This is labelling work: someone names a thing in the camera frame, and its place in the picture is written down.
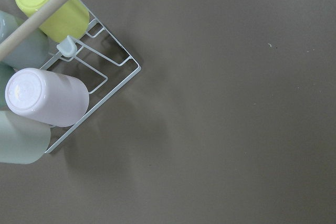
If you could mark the pink plastic cup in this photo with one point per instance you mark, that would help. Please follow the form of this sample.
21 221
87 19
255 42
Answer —
47 97

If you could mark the grey plastic cup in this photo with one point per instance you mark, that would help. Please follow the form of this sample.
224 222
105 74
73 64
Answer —
33 52

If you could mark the white plastic cup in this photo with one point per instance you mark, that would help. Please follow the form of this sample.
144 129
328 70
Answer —
23 141

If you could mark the white wire cup rack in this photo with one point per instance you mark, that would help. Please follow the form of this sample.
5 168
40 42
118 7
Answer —
99 51

